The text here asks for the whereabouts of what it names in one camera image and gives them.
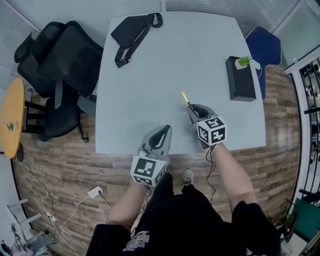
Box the black sling bag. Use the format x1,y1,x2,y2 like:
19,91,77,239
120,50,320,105
110,12,164,69

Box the yellow pen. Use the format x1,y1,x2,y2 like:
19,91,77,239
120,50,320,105
180,90,194,110

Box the green chair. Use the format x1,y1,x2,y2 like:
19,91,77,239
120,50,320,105
284,197,320,245

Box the white floor cable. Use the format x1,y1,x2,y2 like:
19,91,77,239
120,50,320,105
41,194,91,251

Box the black office chair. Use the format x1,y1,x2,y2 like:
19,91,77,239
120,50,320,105
31,20,105,144
13,32,51,99

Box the person's black printed shirt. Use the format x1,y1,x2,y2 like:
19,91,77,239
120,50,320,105
85,199,282,256

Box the white power adapter with cable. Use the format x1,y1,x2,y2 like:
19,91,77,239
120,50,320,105
87,185,104,199

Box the round wooden table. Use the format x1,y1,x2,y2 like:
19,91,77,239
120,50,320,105
0,77,26,160

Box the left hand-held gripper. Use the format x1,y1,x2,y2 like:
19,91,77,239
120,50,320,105
130,125,173,188

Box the black stool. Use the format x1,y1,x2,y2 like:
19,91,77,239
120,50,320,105
21,99,48,135

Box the white metal frame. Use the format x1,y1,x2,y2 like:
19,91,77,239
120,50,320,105
5,198,44,231

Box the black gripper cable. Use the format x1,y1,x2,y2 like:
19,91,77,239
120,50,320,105
205,145,219,209

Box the small flower pot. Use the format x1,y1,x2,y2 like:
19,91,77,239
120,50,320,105
5,121,20,132

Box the black metal railing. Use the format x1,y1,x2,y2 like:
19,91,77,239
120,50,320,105
287,57,320,199

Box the person's black trousers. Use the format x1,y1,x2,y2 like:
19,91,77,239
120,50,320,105
139,171,226,226

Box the person's beige shoe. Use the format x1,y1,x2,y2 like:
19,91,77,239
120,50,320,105
182,168,196,187

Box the person's right forearm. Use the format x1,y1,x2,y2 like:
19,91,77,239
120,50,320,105
213,143,259,212

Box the person's left forearm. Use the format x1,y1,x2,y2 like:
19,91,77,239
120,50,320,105
105,183,151,230

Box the black rectangular box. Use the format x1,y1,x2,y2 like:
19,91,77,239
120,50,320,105
225,55,257,103

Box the green plant in white pot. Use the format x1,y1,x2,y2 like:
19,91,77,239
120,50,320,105
234,55,254,70

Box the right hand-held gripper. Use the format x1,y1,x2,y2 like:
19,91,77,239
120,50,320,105
187,103,228,151

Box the blue chair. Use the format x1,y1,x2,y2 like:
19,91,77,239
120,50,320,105
245,26,282,101

